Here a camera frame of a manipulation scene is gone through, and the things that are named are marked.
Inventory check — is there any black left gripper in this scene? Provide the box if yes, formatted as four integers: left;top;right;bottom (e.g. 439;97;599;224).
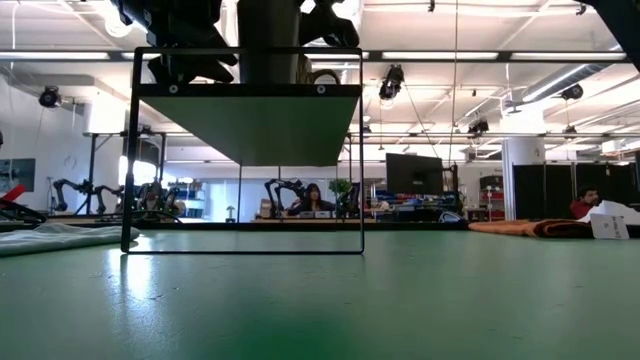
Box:
112;0;240;85

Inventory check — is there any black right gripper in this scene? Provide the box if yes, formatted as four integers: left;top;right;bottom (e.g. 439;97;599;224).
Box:
298;0;362;49

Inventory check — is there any tall black cup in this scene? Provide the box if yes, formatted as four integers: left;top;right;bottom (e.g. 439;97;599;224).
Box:
236;0;302;85

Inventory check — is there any green potted plant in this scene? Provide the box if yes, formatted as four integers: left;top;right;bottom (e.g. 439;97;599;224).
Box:
328;177;354;197

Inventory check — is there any black computer monitor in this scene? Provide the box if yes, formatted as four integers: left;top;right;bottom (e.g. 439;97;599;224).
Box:
385;152;446;197

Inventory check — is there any seated person at desk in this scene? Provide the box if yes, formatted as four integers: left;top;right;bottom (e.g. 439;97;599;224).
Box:
287;182;337;216

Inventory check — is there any white folded cloth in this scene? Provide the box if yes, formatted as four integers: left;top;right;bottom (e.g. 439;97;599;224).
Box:
0;221;142;259

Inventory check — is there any black room partition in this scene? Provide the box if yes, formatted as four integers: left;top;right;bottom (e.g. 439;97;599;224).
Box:
512;162;637;220

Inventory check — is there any orange brown folded cloth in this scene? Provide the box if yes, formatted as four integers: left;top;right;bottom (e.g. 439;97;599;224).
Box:
468;219;596;240

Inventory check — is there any person in red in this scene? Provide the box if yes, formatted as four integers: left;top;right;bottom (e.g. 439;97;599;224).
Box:
569;184;602;221

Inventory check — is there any white paper tag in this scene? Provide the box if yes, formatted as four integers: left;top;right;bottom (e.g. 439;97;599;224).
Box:
589;213;631;242

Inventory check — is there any black metal frame shelf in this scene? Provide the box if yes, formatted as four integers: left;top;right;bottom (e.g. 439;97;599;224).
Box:
120;46;365;256

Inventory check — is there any black ceiling camera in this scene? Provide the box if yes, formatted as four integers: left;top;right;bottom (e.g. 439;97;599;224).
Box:
38;84;63;109
467;116;491;136
377;63;406;102

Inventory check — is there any black metal stand frame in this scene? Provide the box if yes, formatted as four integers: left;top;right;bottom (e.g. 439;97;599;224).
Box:
81;130;169;217

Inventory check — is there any dark wall picture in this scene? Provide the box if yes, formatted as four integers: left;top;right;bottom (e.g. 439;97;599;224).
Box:
0;157;37;193

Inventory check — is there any red handled tool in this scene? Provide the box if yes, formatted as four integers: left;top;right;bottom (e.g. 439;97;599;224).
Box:
0;183;27;210

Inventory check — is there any black cable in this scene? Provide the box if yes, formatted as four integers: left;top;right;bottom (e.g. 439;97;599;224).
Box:
0;198;49;225

